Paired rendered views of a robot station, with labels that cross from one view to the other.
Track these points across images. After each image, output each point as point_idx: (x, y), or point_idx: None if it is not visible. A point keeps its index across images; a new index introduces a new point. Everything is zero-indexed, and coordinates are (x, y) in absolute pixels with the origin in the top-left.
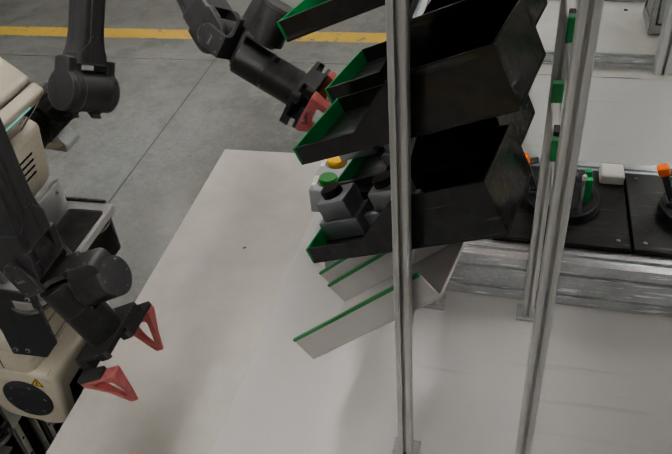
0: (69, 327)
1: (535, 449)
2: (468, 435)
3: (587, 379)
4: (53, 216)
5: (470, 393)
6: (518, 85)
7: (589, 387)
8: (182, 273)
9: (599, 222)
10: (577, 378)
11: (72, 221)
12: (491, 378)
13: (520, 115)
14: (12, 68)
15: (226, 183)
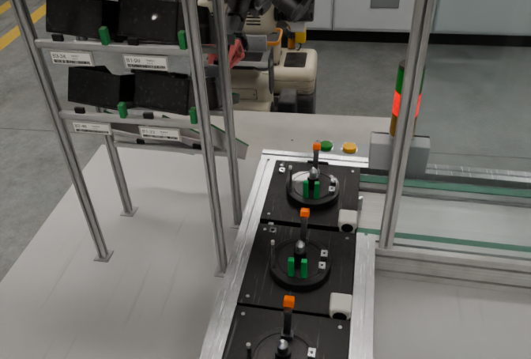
0: (244, 103)
1: (114, 263)
2: (132, 236)
3: (159, 296)
4: (252, 47)
5: (160, 238)
6: (54, 23)
7: (152, 296)
8: (269, 121)
9: (272, 287)
10: (161, 291)
11: (253, 55)
12: (169, 247)
13: (164, 99)
14: None
15: (358, 124)
